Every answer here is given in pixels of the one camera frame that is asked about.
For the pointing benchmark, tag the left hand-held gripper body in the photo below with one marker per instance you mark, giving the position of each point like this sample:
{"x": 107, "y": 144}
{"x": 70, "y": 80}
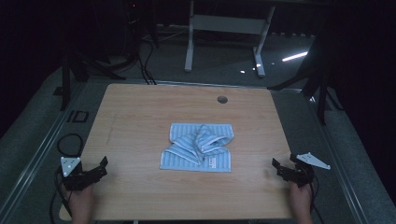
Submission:
{"x": 77, "y": 179}

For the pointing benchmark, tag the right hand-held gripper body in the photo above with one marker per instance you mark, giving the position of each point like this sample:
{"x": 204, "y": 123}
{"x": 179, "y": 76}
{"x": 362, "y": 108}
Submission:
{"x": 300, "y": 174}

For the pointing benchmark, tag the blue striped towel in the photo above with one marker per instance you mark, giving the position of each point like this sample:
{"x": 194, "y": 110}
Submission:
{"x": 186, "y": 161}

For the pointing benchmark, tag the person's left hand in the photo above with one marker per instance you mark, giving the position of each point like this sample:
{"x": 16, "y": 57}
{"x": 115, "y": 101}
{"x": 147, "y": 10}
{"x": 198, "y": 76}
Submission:
{"x": 80, "y": 202}

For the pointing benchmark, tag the person's right hand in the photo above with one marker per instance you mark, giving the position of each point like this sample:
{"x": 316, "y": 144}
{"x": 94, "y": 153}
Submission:
{"x": 301, "y": 202}

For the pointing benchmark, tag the black metal stand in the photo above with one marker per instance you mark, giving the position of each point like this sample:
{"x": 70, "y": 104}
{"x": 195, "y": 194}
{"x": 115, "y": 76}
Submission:
{"x": 66, "y": 84}
{"x": 322, "y": 93}

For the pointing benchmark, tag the dark equipment rack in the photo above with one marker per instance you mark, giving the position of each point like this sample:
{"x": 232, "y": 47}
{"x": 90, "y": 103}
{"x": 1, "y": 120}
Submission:
{"x": 137, "y": 21}

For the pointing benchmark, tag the white desk frame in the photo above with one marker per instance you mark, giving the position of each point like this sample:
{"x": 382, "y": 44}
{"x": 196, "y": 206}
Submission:
{"x": 229, "y": 24}

